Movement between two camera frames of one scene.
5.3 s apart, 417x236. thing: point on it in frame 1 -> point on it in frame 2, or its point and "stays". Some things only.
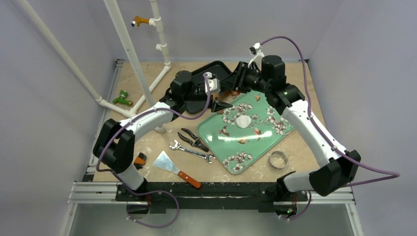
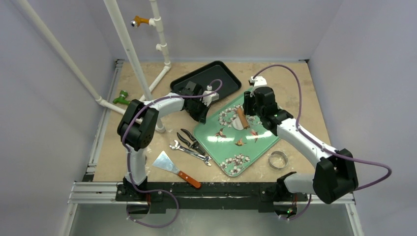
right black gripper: (239, 77) -> (248, 103)
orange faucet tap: (137, 20) stays
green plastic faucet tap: (123, 94) stays
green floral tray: (240, 134) stays
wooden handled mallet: (232, 92) -> (243, 118)
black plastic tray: (207, 80) stays
